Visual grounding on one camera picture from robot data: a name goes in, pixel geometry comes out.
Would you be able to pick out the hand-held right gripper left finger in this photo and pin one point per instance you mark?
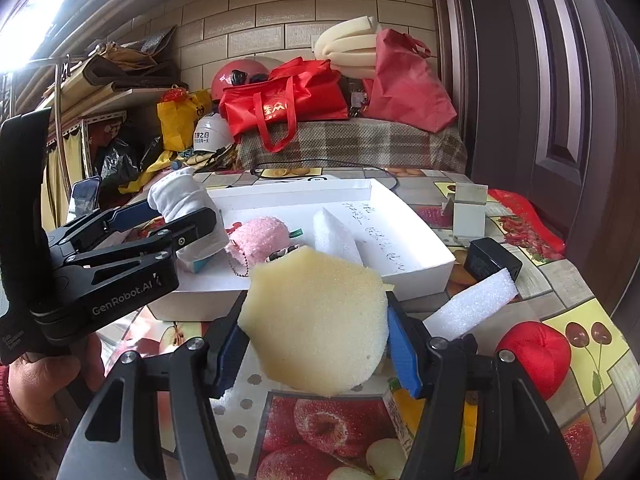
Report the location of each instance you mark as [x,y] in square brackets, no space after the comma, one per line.
[227,345]

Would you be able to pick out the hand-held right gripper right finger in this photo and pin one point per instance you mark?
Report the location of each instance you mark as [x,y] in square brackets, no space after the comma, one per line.
[402,355]

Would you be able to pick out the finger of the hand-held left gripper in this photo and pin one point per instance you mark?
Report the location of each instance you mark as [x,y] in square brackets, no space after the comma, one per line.
[195,225]
[132,214]

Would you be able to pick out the white sock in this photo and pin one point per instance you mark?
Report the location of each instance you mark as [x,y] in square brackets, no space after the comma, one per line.
[180,195]

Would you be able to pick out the white foam strip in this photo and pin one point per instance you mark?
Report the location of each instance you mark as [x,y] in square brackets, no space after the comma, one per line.
[470,305]

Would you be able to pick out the yellow round sponge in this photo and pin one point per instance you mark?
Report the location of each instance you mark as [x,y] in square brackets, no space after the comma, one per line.
[315,320]

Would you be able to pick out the white cardboard box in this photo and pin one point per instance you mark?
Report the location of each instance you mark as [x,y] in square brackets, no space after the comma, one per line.
[400,240]

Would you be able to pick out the red plush toy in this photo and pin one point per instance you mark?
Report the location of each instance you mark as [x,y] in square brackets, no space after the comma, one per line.
[535,355]

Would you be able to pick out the person's left forearm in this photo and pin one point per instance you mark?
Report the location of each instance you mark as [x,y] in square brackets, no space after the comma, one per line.
[4,410]

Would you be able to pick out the person's left hand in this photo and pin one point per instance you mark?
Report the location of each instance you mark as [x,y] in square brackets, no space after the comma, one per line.
[40,380]

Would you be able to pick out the white tissue pack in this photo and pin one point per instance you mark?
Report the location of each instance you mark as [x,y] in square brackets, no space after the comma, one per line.
[195,262]

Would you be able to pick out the yellow cloth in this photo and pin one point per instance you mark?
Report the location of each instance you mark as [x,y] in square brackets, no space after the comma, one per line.
[145,170]

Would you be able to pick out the smartphone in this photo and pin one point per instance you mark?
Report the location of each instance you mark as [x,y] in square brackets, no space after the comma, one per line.
[85,195]

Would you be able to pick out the black plastic bag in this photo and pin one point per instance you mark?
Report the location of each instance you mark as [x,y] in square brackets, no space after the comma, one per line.
[117,160]

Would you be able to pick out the yellow drink carton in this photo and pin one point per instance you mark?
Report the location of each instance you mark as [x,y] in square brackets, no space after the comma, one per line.
[400,415]

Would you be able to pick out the yellow curtain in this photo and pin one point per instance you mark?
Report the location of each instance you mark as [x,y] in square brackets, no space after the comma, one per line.
[60,180]

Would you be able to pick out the white helmet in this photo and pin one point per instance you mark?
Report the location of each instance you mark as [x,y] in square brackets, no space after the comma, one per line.
[212,132]

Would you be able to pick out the metal shelf rack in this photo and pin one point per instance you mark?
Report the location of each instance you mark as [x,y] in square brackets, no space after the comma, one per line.
[100,117]

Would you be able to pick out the yellow paper bag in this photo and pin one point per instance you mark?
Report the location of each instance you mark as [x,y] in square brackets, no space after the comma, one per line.
[175,120]

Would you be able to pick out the fruit printed tablecloth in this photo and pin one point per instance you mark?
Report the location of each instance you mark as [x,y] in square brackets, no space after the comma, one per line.
[325,435]

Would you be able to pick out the metal pole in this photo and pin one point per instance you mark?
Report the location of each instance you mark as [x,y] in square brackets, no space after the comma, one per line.
[61,110]

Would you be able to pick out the black power adapter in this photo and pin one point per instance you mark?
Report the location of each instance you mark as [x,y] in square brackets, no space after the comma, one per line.
[490,260]

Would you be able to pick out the white foam wedge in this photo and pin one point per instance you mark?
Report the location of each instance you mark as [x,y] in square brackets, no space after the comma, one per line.
[332,235]

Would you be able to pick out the white plastic stand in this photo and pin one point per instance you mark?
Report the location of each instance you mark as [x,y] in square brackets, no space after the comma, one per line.
[470,220]

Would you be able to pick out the pink helmet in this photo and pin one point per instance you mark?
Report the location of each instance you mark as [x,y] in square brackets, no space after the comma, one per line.
[230,75]

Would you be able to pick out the red tote bag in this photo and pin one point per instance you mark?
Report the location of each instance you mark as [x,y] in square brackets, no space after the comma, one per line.
[285,95]

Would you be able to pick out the red printed gift bag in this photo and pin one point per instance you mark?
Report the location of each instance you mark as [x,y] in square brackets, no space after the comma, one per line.
[525,230]

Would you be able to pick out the plaid blanket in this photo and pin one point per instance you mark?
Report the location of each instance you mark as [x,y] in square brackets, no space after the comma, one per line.
[350,142]

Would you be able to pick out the dark object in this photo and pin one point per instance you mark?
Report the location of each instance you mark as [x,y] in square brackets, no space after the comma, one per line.
[357,100]

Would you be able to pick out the cream foam roll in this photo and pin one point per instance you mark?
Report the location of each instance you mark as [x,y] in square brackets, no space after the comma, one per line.
[345,45]

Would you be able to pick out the red nonwoven bag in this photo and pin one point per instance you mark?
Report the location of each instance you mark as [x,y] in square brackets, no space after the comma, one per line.
[410,85]

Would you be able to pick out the brown door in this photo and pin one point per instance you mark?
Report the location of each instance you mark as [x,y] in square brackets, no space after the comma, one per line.
[500,85]

